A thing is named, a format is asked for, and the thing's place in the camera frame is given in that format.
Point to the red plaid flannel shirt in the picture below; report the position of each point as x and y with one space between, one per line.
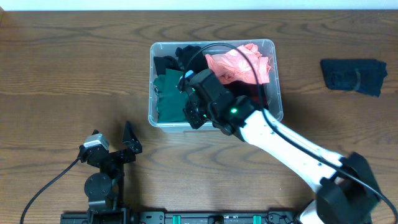
239 88

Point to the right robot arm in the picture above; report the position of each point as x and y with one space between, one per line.
346 190

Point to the clear plastic storage container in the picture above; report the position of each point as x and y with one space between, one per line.
161 49

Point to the dark green garment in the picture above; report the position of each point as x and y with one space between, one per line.
171 101

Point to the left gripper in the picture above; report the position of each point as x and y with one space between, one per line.
132 149

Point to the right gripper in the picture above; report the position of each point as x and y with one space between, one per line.
191 110

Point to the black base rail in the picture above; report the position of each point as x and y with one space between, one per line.
157 217

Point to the dark navy garment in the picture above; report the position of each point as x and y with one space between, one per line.
364 76

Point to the pink garment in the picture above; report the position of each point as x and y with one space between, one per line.
232 66

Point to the black garment with grey stripe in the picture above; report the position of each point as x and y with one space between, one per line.
181 62

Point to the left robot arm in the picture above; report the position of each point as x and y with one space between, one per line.
105 189

